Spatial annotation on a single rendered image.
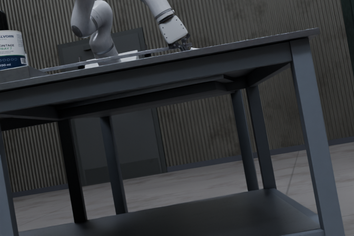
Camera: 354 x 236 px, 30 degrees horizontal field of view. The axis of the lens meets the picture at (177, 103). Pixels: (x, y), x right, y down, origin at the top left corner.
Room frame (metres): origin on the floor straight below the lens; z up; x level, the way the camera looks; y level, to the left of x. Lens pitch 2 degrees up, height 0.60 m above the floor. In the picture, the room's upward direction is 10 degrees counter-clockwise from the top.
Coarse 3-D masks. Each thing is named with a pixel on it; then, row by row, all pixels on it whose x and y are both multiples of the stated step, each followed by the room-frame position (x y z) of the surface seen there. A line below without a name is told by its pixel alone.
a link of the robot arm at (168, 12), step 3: (168, 9) 2.80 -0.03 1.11; (171, 9) 2.84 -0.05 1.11; (165, 12) 2.80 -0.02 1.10; (168, 12) 2.80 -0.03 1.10; (171, 12) 2.81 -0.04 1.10; (174, 12) 2.84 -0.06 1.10; (159, 15) 2.80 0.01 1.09; (162, 15) 2.80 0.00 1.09; (165, 15) 2.80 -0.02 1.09; (168, 15) 2.80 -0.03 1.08; (171, 15) 2.82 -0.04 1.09; (156, 18) 2.82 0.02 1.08; (159, 18) 2.81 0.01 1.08; (162, 18) 2.80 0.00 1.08; (165, 18) 2.81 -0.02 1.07; (156, 21) 2.84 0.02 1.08; (159, 21) 2.81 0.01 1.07
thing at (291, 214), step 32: (160, 64) 2.03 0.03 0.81; (192, 64) 2.03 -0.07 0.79; (224, 64) 2.03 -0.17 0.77; (256, 64) 2.03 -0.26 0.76; (288, 64) 2.20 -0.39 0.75; (0, 96) 2.02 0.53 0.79; (32, 96) 2.03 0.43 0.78; (64, 96) 2.03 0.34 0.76; (256, 96) 3.40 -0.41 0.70; (0, 128) 2.06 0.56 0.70; (64, 128) 3.39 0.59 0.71; (256, 128) 3.40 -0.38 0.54; (320, 128) 2.02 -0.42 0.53; (0, 160) 2.01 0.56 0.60; (64, 160) 3.39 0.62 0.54; (320, 160) 2.02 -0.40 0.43; (0, 192) 2.01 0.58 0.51; (256, 192) 3.31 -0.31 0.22; (320, 192) 2.02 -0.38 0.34; (0, 224) 2.01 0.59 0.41; (64, 224) 3.39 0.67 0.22; (96, 224) 3.16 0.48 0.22; (128, 224) 2.95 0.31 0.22; (160, 224) 2.77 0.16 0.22; (192, 224) 2.61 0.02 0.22; (224, 224) 2.47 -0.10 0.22; (256, 224) 2.35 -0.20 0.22; (288, 224) 2.23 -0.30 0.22; (320, 224) 2.06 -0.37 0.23
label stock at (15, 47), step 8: (0, 32) 2.17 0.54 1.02; (8, 32) 2.19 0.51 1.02; (16, 32) 2.22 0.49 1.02; (0, 40) 2.17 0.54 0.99; (8, 40) 2.19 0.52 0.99; (16, 40) 2.22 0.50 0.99; (0, 48) 2.17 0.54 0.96; (8, 48) 2.18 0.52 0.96; (16, 48) 2.21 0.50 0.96; (0, 56) 2.17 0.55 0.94; (8, 56) 2.18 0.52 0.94; (16, 56) 2.20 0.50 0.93; (24, 56) 2.25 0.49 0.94; (0, 64) 2.16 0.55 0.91; (8, 64) 2.18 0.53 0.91; (16, 64) 2.20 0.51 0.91; (24, 64) 2.24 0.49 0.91
